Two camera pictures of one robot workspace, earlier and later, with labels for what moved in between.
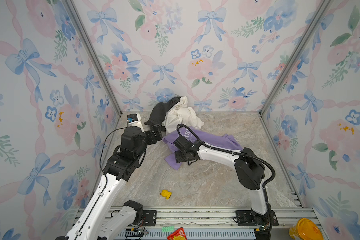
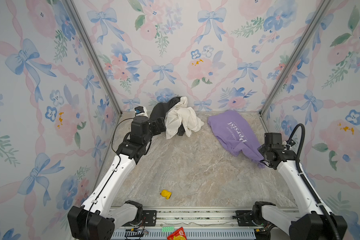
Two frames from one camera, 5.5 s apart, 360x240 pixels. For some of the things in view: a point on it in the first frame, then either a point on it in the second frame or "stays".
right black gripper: x=177 y=157 -> x=262 y=149
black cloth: x=158 y=111 stays
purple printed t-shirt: x=225 y=141 -> x=236 y=134
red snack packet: x=178 y=234 stays
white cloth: x=181 y=113 stays
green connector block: x=168 y=228 stays
